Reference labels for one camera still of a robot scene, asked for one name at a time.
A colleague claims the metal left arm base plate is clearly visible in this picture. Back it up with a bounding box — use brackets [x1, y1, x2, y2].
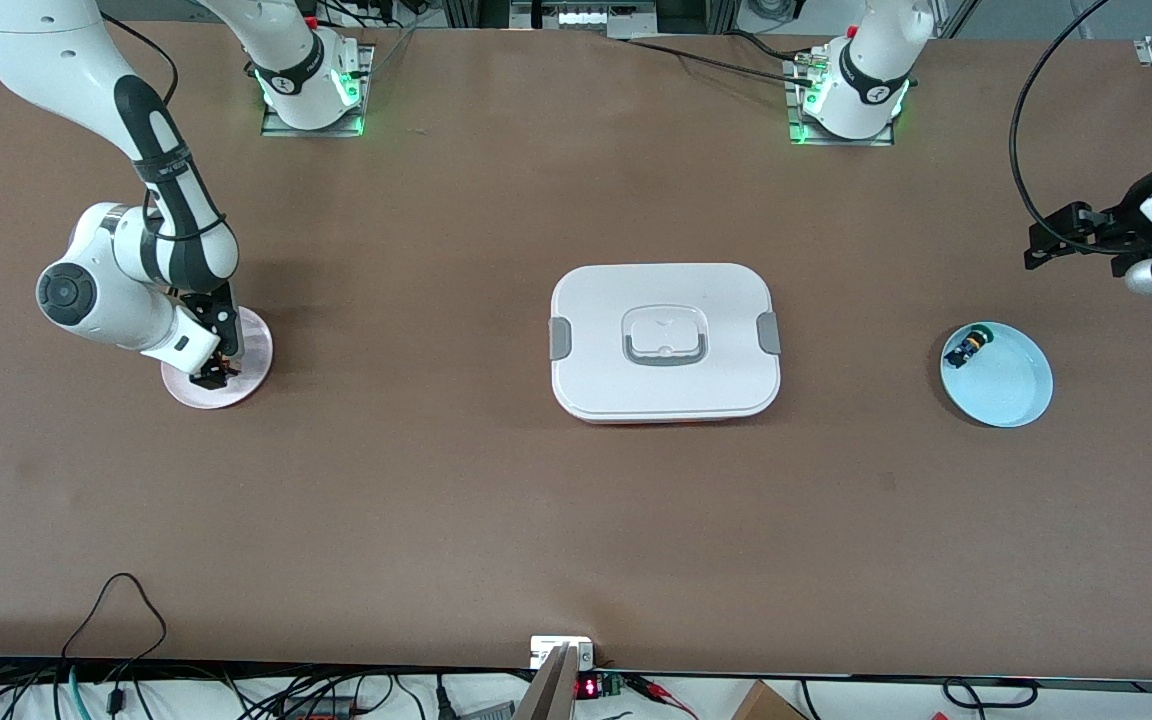
[784, 50, 897, 148]

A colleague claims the brown cardboard box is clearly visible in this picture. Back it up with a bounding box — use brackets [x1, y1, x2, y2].
[731, 680, 809, 720]

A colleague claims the flat black cable loop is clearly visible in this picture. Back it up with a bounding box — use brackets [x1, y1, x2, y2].
[941, 677, 1039, 713]

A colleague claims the white power strip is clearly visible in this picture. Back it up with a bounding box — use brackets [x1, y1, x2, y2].
[509, 0, 659, 41]

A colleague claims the pink round plate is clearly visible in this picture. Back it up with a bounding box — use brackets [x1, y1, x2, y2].
[160, 305, 275, 412]

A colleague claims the red clip lead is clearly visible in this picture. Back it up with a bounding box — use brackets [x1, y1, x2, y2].
[624, 675, 701, 720]

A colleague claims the green-capped black switch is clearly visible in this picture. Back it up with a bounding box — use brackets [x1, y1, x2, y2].
[944, 325, 995, 371]

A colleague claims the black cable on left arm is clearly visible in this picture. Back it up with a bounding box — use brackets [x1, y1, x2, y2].
[1009, 0, 1152, 256]

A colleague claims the black power adapter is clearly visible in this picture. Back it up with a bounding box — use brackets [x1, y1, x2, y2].
[281, 695, 362, 720]

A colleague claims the light blue round plate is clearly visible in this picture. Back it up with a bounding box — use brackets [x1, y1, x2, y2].
[939, 321, 1055, 430]

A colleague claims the thin black looped cable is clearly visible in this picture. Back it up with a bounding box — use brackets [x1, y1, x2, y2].
[61, 572, 169, 669]

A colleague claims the black cable to arm base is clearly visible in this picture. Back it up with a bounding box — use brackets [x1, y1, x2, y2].
[626, 36, 817, 86]

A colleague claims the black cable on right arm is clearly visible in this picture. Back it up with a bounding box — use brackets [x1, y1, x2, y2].
[101, 12, 180, 106]

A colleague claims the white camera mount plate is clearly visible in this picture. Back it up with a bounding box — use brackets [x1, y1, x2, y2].
[530, 636, 595, 671]

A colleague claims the white lidded storage box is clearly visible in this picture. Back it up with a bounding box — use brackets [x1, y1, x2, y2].
[548, 263, 783, 426]

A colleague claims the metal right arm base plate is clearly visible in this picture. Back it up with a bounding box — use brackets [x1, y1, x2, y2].
[259, 40, 377, 139]

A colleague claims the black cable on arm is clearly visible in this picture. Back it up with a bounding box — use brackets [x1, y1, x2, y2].
[101, 12, 180, 106]
[1009, 0, 1152, 256]

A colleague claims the aluminium camera mast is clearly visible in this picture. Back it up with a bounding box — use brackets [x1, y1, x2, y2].
[514, 643, 579, 720]

